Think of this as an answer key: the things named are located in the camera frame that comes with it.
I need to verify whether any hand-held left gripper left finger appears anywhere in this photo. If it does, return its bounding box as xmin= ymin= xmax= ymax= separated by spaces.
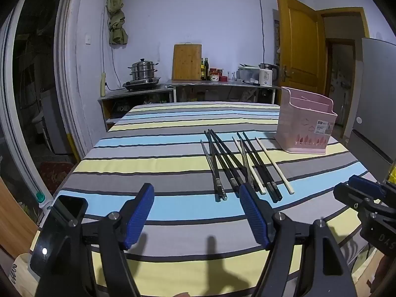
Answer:
xmin=35 ymin=183 xmax=155 ymax=297

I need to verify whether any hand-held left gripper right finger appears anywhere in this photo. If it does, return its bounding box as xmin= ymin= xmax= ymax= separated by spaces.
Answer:
xmin=240 ymin=183 xmax=358 ymax=297

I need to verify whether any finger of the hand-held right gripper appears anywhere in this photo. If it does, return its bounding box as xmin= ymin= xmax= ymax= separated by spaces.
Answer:
xmin=349 ymin=175 xmax=396 ymax=197
xmin=333 ymin=183 xmax=387 ymax=214

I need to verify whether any metal chopstick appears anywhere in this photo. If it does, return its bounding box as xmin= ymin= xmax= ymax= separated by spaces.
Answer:
xmin=206 ymin=136 xmax=228 ymax=200
xmin=200 ymin=140 xmax=221 ymax=201
xmin=239 ymin=141 xmax=259 ymax=192

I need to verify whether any black chopstick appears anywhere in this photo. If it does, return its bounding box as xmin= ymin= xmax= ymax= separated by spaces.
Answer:
xmin=210 ymin=129 xmax=248 ymax=189
xmin=203 ymin=131 xmax=236 ymax=192
xmin=208 ymin=129 xmax=245 ymax=190
xmin=237 ymin=132 xmax=276 ymax=203
xmin=205 ymin=130 xmax=240 ymax=191
xmin=243 ymin=131 xmax=283 ymax=200

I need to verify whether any white chopstick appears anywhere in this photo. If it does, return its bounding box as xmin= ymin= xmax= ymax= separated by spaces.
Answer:
xmin=255 ymin=137 xmax=294 ymax=195
xmin=232 ymin=137 xmax=267 ymax=195

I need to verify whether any pink plastic basket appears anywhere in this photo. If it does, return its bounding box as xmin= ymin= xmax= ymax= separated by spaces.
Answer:
xmin=275 ymin=87 xmax=338 ymax=154

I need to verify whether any striped tablecloth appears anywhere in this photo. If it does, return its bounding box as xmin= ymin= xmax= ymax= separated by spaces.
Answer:
xmin=29 ymin=102 xmax=381 ymax=297

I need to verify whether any black smartphone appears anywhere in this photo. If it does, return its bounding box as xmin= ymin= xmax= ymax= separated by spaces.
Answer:
xmin=29 ymin=194 xmax=89 ymax=277

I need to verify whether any red patterned rug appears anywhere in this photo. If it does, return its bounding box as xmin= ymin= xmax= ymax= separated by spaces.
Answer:
xmin=40 ymin=161 xmax=75 ymax=194

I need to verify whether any grey refrigerator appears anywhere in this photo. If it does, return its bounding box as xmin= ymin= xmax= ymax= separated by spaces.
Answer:
xmin=343 ymin=37 xmax=396 ymax=183

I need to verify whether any low steel shelf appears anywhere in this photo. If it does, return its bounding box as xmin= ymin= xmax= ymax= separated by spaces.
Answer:
xmin=98 ymin=87 xmax=174 ymax=130

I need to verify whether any brown wooden board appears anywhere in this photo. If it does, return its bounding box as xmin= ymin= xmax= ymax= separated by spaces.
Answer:
xmin=0 ymin=176 xmax=39 ymax=256

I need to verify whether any black induction cooker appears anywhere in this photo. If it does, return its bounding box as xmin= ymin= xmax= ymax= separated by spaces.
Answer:
xmin=123 ymin=77 xmax=162 ymax=92

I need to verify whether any steel counter table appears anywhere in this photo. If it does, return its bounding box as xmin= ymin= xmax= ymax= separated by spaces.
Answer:
xmin=165 ymin=79 xmax=279 ymax=104

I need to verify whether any white electric kettle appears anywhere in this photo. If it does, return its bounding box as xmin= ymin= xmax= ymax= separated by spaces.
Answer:
xmin=259 ymin=63 xmax=280 ymax=86

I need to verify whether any grey plastic container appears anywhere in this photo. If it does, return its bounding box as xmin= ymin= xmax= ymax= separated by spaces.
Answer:
xmin=237 ymin=65 xmax=260 ymax=82

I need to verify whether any steel steamer pot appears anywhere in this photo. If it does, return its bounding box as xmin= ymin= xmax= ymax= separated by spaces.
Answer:
xmin=128 ymin=58 xmax=160 ymax=84

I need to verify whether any yellow wooden door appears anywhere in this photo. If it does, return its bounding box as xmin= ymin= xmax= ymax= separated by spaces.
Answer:
xmin=276 ymin=0 xmax=327 ymax=95

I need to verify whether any wooden cutting board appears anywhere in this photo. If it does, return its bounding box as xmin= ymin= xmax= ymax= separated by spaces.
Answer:
xmin=172 ymin=43 xmax=202 ymax=81

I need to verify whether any green tied curtain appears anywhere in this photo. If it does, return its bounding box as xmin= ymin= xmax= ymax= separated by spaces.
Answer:
xmin=107 ymin=0 xmax=129 ymax=45

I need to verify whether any wooden door frame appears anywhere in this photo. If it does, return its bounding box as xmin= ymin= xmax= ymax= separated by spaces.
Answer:
xmin=321 ymin=7 xmax=370 ymax=130

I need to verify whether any black wall cable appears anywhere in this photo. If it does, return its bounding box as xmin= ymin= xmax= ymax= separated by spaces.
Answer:
xmin=258 ymin=0 xmax=266 ymax=64

